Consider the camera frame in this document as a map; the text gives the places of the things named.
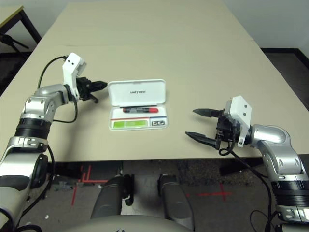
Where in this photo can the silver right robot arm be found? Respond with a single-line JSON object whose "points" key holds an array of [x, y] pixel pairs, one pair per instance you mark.
{"points": [[277, 145]]}

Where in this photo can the black tripod stand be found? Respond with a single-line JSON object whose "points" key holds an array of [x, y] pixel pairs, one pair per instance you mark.
{"points": [[13, 41]]}

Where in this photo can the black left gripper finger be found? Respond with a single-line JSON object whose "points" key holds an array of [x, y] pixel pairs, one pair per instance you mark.
{"points": [[94, 98], [100, 85]]}

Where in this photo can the black marker red cap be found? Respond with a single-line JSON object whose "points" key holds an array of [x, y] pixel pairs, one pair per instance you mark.
{"points": [[140, 110]]}

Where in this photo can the grey robot left leg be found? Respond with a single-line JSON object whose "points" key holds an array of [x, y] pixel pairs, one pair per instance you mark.
{"points": [[108, 200]]}

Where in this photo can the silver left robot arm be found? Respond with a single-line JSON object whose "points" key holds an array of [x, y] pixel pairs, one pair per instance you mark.
{"points": [[36, 106]]}

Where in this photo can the grey robot right leg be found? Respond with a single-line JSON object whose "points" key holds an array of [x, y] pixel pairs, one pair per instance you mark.
{"points": [[175, 200]]}

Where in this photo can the grey robot leg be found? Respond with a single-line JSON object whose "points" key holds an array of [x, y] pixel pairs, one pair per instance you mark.
{"points": [[175, 200], [108, 200]]}

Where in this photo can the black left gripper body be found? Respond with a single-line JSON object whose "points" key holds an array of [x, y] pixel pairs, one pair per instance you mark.
{"points": [[84, 88]]}

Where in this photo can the black-legged side table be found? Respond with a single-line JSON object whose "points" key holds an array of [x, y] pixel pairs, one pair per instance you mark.
{"points": [[10, 15]]}

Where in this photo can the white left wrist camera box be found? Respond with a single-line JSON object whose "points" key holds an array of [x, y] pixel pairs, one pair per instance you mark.
{"points": [[71, 65]]}

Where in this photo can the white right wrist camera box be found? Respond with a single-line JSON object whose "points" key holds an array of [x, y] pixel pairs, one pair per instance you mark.
{"points": [[239, 108]]}

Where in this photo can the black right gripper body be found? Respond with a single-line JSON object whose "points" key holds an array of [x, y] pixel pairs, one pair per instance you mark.
{"points": [[227, 130]]}

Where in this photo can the white plastic pencil case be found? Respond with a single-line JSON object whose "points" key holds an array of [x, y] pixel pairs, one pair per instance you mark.
{"points": [[137, 93]]}

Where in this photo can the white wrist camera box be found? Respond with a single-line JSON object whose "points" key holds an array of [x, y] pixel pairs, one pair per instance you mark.
{"points": [[239, 108], [71, 65]]}

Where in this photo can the grey robot torso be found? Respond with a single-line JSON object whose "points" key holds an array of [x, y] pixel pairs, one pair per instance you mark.
{"points": [[125, 224]]}

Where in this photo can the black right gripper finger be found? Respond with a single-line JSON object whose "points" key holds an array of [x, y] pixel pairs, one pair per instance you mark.
{"points": [[202, 139], [208, 113]]}

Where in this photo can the green highlighter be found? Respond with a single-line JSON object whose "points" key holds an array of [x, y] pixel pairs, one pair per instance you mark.
{"points": [[130, 124]]}

